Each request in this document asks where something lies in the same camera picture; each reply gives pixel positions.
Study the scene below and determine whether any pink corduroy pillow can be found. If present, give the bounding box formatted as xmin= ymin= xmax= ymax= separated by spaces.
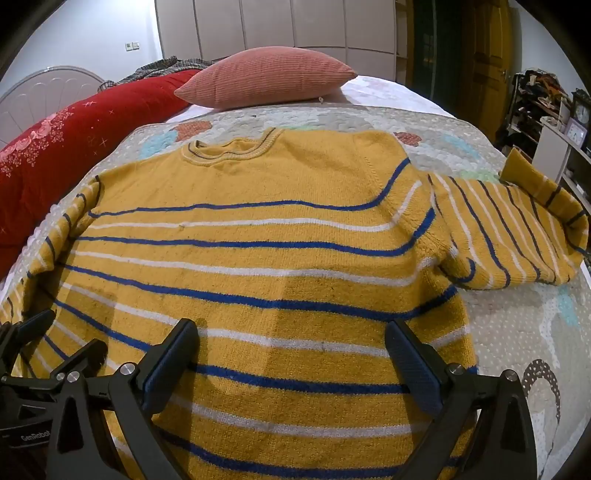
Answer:
xmin=174 ymin=46 xmax=356 ymax=110

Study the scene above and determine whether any white bed headboard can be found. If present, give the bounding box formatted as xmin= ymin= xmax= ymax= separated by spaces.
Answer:
xmin=0 ymin=66 xmax=103 ymax=148

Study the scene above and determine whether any grey plaid blanket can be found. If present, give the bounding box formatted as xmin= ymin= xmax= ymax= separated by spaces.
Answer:
xmin=97 ymin=56 xmax=214 ymax=92

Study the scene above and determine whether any dark mantel clock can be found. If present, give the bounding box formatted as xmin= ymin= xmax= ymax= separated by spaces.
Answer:
xmin=571 ymin=89 xmax=591 ymax=129

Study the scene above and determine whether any wooden door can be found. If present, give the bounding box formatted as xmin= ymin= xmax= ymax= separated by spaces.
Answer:
xmin=459 ymin=1 xmax=514 ymax=142

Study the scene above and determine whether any red floral comforter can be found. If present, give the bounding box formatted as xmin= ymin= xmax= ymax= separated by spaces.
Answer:
xmin=0 ymin=70 xmax=195 ymax=276

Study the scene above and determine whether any yellow striped knit sweater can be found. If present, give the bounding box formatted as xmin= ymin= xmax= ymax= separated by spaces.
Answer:
xmin=0 ymin=127 xmax=590 ymax=480

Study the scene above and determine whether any patchwork quilted bedspread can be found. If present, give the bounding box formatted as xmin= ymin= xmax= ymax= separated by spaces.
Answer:
xmin=0 ymin=103 xmax=591 ymax=480

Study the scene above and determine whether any white shelf unit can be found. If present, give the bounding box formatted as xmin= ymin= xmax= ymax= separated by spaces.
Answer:
xmin=533 ymin=116 xmax=590 ymax=214

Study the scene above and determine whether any small pink clock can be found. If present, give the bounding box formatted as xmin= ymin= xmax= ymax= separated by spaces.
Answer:
xmin=565 ymin=117 xmax=587 ymax=148

